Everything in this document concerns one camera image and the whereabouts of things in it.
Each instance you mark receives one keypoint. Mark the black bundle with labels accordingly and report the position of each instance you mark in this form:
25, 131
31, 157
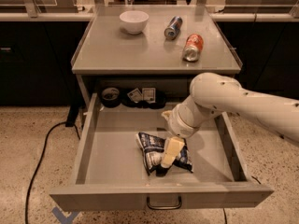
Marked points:
143, 98

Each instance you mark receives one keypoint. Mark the grey cabinet counter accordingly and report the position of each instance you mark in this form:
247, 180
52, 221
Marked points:
106, 50

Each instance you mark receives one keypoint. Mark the black tape roll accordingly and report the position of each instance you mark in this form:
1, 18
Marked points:
110, 97

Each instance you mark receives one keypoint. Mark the white bowl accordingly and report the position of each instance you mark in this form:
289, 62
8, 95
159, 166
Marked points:
133, 21

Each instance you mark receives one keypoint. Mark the blue chip bag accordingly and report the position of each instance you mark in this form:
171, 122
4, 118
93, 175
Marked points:
153, 148

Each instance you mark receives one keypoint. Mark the black drawer handle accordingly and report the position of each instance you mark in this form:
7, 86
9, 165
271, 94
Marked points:
164, 202

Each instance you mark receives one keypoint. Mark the blue soda can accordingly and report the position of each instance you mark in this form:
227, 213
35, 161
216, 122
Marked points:
173, 28

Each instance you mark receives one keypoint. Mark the blue floor tape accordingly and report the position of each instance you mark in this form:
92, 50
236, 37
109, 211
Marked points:
62, 218

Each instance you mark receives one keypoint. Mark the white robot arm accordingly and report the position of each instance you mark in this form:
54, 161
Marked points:
212, 94

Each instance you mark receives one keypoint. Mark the dark background cabinets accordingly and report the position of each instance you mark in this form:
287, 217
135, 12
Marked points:
35, 62

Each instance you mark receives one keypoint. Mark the orange soda can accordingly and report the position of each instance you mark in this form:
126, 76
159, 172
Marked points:
193, 47

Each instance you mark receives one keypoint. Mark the grey open drawer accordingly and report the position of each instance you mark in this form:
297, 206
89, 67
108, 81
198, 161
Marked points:
109, 174

